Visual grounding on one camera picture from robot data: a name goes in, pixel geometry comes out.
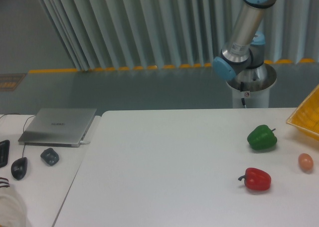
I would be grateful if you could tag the grey pleated curtain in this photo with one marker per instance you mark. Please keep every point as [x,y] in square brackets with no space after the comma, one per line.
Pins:
[156,34]

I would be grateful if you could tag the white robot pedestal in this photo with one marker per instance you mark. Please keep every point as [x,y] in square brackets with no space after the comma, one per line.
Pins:
[251,87]

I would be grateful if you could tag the green bell pepper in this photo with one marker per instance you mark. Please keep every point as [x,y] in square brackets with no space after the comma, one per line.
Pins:
[262,138]

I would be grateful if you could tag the dark grey small device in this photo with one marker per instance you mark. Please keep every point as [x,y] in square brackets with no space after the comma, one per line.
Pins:
[50,156]

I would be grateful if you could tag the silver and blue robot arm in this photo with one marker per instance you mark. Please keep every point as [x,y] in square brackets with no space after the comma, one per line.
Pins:
[242,51]

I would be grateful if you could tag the black computer mouse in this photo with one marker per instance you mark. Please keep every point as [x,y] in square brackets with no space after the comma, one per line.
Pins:
[19,168]

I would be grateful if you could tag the yellow plastic basket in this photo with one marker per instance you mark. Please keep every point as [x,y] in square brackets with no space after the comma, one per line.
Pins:
[306,116]

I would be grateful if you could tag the brown egg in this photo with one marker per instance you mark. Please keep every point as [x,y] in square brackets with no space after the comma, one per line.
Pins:
[305,162]

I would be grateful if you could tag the silver laptop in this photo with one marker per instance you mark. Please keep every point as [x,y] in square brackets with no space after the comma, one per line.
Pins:
[58,127]

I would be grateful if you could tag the red bell pepper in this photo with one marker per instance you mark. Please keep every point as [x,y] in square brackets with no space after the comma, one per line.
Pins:
[256,179]

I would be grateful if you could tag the white sleeved forearm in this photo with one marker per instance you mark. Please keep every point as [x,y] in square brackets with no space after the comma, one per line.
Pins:
[12,211]

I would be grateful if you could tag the black keyboard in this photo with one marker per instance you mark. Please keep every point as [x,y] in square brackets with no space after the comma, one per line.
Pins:
[4,153]

